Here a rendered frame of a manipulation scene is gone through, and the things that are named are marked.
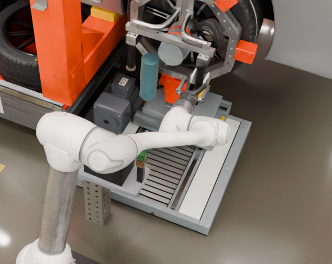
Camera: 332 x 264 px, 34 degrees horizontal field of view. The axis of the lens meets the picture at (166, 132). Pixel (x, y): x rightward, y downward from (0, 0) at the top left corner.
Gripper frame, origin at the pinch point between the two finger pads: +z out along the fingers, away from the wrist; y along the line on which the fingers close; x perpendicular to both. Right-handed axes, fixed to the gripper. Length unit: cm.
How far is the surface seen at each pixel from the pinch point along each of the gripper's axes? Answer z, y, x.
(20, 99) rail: -8, -96, -49
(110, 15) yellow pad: 35, -62, -11
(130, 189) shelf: -45, -13, -38
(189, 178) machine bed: 0, 3, -76
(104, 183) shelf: -47, -26, -38
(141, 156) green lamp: -40.6, -10.6, -17.8
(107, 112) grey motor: -1, -47, -44
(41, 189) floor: -37, -70, -83
